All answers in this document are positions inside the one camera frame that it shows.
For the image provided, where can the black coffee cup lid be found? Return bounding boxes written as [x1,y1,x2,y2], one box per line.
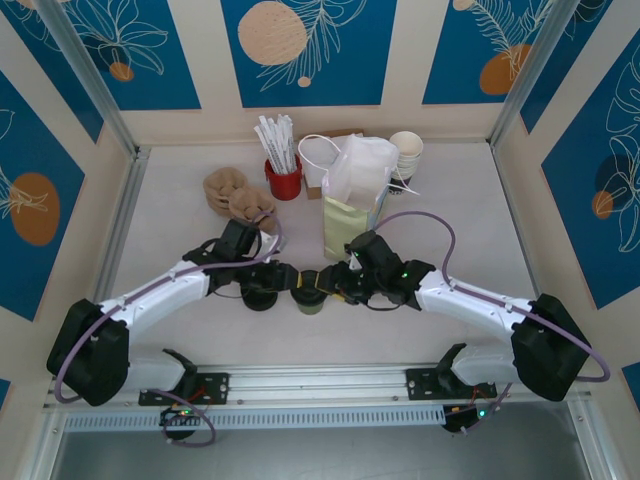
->
[292,269,329,301]

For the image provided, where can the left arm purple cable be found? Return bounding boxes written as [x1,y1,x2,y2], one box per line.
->
[53,212,284,446]

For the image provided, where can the slotted grey cable duct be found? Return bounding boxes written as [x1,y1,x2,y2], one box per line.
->
[62,405,447,433]

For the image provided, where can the white paper napkin stack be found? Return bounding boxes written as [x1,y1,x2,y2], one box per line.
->
[299,135,346,187]

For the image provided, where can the aluminium side rail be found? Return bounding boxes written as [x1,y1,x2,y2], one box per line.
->
[93,147,151,304]

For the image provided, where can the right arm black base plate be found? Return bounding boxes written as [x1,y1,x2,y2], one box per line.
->
[405,367,499,402]

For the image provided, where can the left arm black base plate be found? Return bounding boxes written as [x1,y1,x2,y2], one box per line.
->
[138,372,231,407]

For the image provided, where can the paper wrapped straw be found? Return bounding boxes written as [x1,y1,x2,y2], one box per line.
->
[256,114,281,175]
[253,124,279,175]
[267,119,287,175]
[277,113,294,174]

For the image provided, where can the red straw holder cup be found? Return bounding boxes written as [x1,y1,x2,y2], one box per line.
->
[263,153,304,201]

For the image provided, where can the white napkins in box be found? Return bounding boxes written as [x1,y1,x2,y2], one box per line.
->
[299,128,369,200]

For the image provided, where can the aluminium frame post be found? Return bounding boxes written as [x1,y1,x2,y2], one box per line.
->
[37,0,151,161]
[489,0,601,149]

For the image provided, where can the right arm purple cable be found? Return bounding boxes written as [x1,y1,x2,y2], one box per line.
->
[372,211,611,436]

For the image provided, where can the olive green paper cup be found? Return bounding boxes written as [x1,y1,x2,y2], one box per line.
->
[293,294,327,318]

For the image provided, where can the stack of black lids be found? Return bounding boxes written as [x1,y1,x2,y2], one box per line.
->
[239,279,281,312]

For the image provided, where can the yellow paper takeout bag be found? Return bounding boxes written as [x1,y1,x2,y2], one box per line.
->
[297,133,421,264]

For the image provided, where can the aluminium mounting rail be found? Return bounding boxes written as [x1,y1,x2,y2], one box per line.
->
[42,360,594,410]

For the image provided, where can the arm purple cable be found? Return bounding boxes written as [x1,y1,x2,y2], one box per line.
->
[53,212,284,446]
[372,211,611,436]

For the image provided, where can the stack of paper cups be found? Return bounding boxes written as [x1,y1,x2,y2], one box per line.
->
[388,130,425,199]

